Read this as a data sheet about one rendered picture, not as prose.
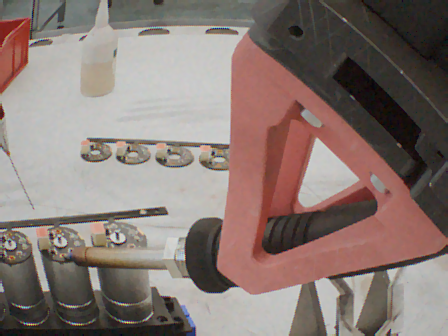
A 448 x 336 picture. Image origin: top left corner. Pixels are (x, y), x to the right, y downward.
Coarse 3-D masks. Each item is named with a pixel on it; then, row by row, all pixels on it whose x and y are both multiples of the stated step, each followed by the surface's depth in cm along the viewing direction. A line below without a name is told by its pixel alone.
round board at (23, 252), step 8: (0, 232) 26; (16, 232) 26; (0, 240) 25; (16, 240) 25; (24, 240) 25; (24, 248) 25; (0, 256) 24; (8, 256) 24; (16, 256) 24; (24, 256) 24; (8, 264) 24; (16, 264) 24
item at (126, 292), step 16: (112, 240) 26; (112, 272) 26; (128, 272) 26; (144, 272) 27; (112, 288) 27; (128, 288) 26; (144, 288) 27; (112, 304) 27; (128, 304) 27; (144, 304) 27; (128, 320) 27; (144, 320) 28
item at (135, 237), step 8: (104, 224) 27; (120, 224) 27; (128, 224) 27; (112, 232) 27; (120, 232) 27; (128, 232) 27; (136, 232) 27; (128, 240) 27; (136, 240) 27; (144, 240) 27
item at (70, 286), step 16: (64, 240) 26; (48, 272) 25; (64, 272) 25; (80, 272) 26; (64, 288) 25; (80, 288) 26; (64, 304) 26; (80, 304) 26; (96, 304) 28; (64, 320) 27; (80, 320) 27
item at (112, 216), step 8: (144, 208) 29; (152, 208) 29; (160, 208) 29; (64, 216) 27; (72, 216) 28; (80, 216) 28; (88, 216) 28; (96, 216) 28; (104, 216) 28; (112, 216) 28; (120, 216) 28; (128, 216) 28; (136, 216) 28; (144, 216) 28; (152, 216) 28; (0, 224) 26; (8, 224) 26; (16, 224) 26; (24, 224) 26; (32, 224) 27; (40, 224) 27; (48, 224) 27; (56, 224) 27
